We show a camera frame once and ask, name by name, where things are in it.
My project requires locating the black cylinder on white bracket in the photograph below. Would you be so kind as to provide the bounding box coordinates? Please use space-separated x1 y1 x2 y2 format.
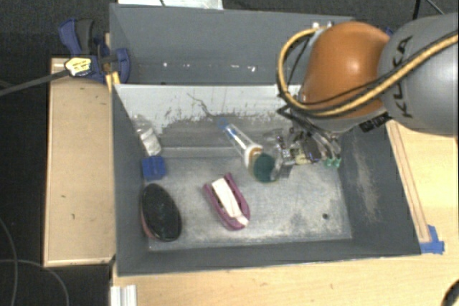
359 113 392 133

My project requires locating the grey metal bin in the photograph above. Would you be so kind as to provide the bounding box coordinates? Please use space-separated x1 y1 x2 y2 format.
108 2 422 277

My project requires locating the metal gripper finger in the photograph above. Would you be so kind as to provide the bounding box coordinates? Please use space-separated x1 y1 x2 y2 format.
274 134 288 156
278 149 295 180

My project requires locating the clear glass with green base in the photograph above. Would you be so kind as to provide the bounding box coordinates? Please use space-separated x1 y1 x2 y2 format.
252 130 285 184

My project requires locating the purple and white stapler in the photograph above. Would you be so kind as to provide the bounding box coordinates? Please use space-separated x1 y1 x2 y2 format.
202 172 251 231

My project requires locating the clear plastic bottle blue cap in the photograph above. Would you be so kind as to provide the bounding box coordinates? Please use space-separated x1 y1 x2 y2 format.
133 115 168 181

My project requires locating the black oval brush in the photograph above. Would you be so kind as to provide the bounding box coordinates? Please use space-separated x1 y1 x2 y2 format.
140 183 183 243

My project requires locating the pale wood board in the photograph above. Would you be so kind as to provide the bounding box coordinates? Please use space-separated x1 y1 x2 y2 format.
42 57 118 268

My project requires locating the clear tube with blue ring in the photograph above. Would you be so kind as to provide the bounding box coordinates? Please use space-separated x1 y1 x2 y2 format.
217 118 265 170

